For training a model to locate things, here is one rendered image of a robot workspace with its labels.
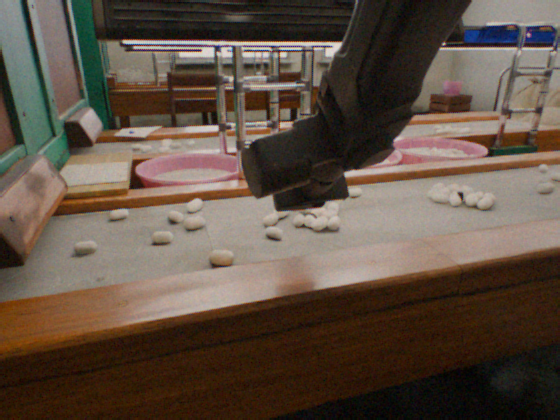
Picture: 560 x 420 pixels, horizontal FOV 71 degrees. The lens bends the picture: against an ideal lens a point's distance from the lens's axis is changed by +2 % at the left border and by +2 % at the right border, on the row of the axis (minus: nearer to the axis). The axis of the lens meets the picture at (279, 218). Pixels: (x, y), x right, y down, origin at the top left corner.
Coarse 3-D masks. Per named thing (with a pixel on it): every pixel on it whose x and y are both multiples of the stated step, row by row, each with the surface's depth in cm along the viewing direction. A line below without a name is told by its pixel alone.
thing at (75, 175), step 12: (72, 168) 91; (84, 168) 91; (96, 168) 91; (108, 168) 91; (120, 168) 91; (72, 180) 82; (84, 180) 82; (96, 180) 82; (108, 180) 82; (120, 180) 82
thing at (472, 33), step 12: (468, 36) 135; (480, 36) 136; (492, 36) 137; (504, 36) 139; (516, 36) 140; (528, 36) 142; (540, 36) 143; (552, 36) 145; (444, 48) 132; (456, 48) 134
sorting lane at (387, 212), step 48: (384, 192) 87; (528, 192) 87; (48, 240) 65; (96, 240) 64; (144, 240) 64; (192, 240) 64; (240, 240) 64; (288, 240) 64; (336, 240) 64; (384, 240) 64; (0, 288) 51; (48, 288) 51
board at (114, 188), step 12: (72, 156) 102; (84, 156) 102; (96, 156) 102; (108, 156) 102; (120, 156) 102; (132, 156) 104; (72, 192) 76; (84, 192) 76; (96, 192) 77; (108, 192) 77; (120, 192) 78
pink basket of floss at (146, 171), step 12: (168, 156) 106; (180, 156) 108; (192, 156) 109; (204, 156) 109; (216, 156) 108; (228, 156) 106; (144, 168) 99; (156, 168) 103; (168, 168) 106; (180, 168) 108; (204, 168) 109; (228, 168) 106; (144, 180) 89; (156, 180) 86; (168, 180) 85; (192, 180) 85; (204, 180) 86; (216, 180) 87; (228, 180) 90
